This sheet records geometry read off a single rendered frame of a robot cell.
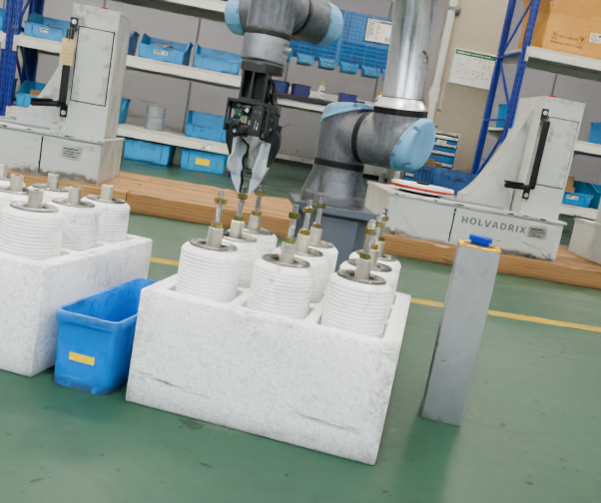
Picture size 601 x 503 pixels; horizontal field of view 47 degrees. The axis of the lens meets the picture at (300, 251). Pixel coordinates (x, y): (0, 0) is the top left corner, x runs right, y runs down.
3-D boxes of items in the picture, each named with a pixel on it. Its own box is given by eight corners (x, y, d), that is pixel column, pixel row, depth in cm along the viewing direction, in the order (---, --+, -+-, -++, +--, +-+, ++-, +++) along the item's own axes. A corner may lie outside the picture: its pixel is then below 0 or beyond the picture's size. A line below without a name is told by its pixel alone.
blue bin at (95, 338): (130, 335, 137) (138, 276, 135) (182, 347, 135) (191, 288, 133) (43, 382, 108) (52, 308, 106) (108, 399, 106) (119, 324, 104)
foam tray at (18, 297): (-20, 281, 154) (-12, 202, 151) (141, 322, 146) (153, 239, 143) (-176, 321, 116) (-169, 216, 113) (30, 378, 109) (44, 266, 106)
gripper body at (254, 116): (220, 133, 111) (232, 57, 109) (234, 135, 120) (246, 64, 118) (266, 142, 110) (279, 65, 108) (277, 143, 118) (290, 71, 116)
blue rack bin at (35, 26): (39, 42, 577) (42, 16, 573) (85, 51, 581) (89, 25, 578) (20, 34, 528) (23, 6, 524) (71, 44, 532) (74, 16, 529)
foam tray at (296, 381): (208, 337, 144) (221, 252, 141) (392, 381, 138) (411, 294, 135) (124, 401, 106) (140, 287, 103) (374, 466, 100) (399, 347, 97)
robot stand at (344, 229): (269, 310, 174) (289, 193, 169) (340, 321, 176) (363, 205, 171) (272, 332, 156) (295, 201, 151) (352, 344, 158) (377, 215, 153)
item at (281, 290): (223, 368, 108) (242, 255, 105) (259, 357, 116) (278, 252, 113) (274, 389, 103) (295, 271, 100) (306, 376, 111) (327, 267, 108)
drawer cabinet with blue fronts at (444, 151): (384, 193, 700) (398, 125, 689) (429, 201, 706) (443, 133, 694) (397, 200, 643) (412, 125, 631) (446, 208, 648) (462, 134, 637)
